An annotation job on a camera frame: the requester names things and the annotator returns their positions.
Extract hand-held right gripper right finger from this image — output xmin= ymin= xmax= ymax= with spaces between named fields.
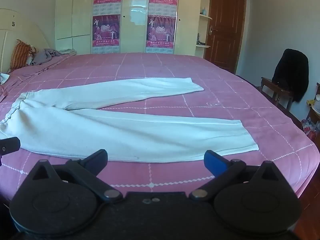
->
xmin=189 ymin=150 xmax=285 ymax=202

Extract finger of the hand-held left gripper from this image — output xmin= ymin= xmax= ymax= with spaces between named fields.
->
xmin=0 ymin=137 xmax=21 ymax=159

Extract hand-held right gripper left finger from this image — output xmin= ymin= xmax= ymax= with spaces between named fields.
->
xmin=27 ymin=149 xmax=123 ymax=203

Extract white pants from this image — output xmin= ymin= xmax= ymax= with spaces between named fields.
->
xmin=0 ymin=77 xmax=259 ymax=162

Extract pink checked bed sheet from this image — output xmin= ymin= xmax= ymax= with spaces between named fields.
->
xmin=0 ymin=52 xmax=320 ymax=205

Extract orange striped pillow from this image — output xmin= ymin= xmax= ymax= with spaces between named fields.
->
xmin=10 ymin=39 xmax=38 ymax=72

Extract wooden chair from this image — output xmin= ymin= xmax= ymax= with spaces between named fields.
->
xmin=260 ymin=76 xmax=294 ymax=111

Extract grey cloth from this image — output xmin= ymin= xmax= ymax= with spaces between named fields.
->
xmin=31 ymin=48 xmax=65 ymax=66

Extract colourful plastic bag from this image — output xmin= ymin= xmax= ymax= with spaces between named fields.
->
xmin=301 ymin=117 xmax=320 ymax=141

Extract wooden side table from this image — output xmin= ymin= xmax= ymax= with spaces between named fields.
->
xmin=306 ymin=82 xmax=320 ymax=130

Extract cream headboard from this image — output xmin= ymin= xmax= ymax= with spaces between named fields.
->
xmin=0 ymin=8 xmax=50 ymax=75

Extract black jacket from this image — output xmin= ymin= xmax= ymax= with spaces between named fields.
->
xmin=272 ymin=48 xmax=309 ymax=103

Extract cream wardrobe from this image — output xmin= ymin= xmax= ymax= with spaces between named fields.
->
xmin=55 ymin=0 xmax=203 ymax=55

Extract cream corner shelf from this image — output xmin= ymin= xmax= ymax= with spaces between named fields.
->
xmin=195 ymin=0 xmax=215 ymax=58

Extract brown wooden door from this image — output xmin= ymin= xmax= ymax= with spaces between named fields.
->
xmin=204 ymin=0 xmax=247 ymax=74

